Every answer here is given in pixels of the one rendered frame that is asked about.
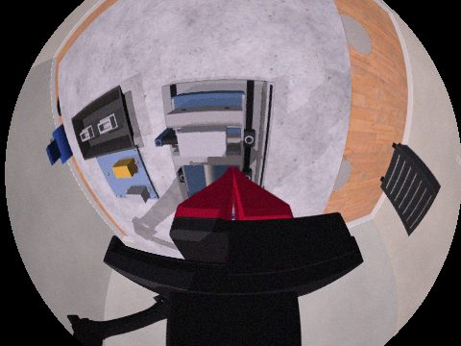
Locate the yellow rectangular block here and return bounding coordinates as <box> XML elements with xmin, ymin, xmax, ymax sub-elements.
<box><xmin>112</xmin><ymin>158</ymin><xmax>138</xmax><ymax>178</ymax></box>

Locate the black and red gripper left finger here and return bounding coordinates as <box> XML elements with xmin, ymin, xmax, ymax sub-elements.
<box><xmin>173</xmin><ymin>167</ymin><xmax>233</xmax><ymax>220</ymax></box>

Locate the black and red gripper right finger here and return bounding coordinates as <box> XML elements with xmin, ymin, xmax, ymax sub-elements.
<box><xmin>233</xmin><ymin>166</ymin><xmax>294</xmax><ymax>220</ymax></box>

